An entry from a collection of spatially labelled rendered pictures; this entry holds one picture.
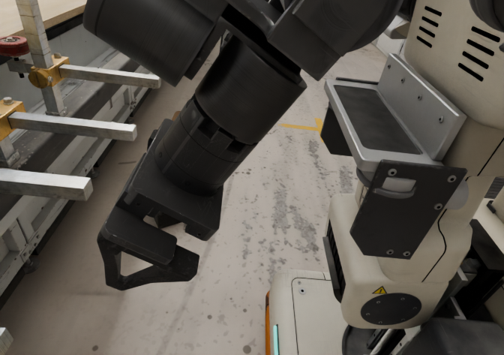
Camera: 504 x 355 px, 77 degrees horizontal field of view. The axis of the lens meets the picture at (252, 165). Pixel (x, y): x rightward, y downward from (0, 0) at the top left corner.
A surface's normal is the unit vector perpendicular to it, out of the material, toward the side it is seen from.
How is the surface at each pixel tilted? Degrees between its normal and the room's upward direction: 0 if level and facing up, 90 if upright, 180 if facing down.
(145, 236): 30
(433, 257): 90
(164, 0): 59
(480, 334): 0
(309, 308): 0
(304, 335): 0
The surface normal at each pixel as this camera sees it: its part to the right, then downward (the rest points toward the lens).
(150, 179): 0.60, -0.67
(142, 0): 0.23, 0.27
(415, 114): -0.99, -0.11
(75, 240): 0.12, -0.80
